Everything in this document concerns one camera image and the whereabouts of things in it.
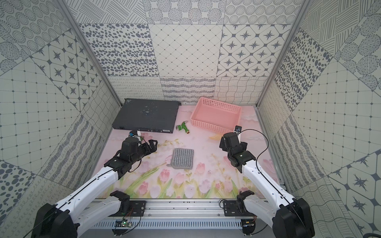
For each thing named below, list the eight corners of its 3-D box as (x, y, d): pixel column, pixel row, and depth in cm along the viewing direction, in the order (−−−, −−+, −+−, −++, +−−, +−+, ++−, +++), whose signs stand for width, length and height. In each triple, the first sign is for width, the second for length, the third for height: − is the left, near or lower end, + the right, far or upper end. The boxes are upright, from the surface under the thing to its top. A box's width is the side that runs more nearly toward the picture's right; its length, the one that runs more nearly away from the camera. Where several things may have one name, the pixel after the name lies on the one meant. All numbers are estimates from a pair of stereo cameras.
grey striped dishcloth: (167, 169, 89) (166, 167, 87) (170, 150, 97) (169, 148, 95) (193, 169, 89) (193, 167, 87) (193, 150, 97) (193, 148, 95)
